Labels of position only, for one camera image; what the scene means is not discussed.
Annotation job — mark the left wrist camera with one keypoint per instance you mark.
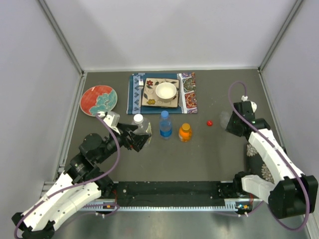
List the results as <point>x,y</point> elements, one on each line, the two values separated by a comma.
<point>111,119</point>

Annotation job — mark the grey slotted cable duct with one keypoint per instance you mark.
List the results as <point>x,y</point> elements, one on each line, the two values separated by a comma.
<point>227,206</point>

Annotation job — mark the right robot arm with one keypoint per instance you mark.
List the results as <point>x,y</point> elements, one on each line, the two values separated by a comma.
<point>292,192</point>

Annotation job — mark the clear plastic bottle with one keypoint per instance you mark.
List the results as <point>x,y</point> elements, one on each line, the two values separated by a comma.
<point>224,119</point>

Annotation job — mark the blue label water bottle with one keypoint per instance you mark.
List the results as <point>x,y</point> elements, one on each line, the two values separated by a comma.
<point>165,125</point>

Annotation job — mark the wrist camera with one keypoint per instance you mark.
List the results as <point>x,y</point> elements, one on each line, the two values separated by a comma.
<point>111,119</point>
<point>253,104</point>

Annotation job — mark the square floral beige plate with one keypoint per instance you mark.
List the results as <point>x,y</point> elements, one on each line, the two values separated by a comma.
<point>149,97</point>

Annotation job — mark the black floral square plate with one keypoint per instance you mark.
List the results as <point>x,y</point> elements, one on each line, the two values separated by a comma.
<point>255,165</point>

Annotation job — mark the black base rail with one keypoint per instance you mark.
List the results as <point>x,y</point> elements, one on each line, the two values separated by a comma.
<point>174,194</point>

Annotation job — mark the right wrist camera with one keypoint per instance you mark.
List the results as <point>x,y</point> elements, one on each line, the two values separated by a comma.
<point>253,104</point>

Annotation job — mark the red and teal plate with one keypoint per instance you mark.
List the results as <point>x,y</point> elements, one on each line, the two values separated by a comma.
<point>100,98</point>

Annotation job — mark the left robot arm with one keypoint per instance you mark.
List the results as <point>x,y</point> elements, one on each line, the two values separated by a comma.
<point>80,183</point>

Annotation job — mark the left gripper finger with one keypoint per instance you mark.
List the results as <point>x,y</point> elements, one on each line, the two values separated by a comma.
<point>130,128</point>
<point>139,140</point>

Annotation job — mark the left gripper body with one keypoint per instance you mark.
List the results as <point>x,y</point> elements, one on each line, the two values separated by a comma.
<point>125,140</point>

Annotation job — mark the blue patterned placemat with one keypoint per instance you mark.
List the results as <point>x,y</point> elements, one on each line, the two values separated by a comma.
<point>187,101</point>

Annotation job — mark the clear bottle white cap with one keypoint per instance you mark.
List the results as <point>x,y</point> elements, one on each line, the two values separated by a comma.
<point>144,126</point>

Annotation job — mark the orange juice bottle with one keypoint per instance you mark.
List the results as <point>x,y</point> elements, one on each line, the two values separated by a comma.
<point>185,132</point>

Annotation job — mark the white ceramic bowl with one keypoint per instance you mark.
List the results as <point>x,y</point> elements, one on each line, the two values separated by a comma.
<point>166,91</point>

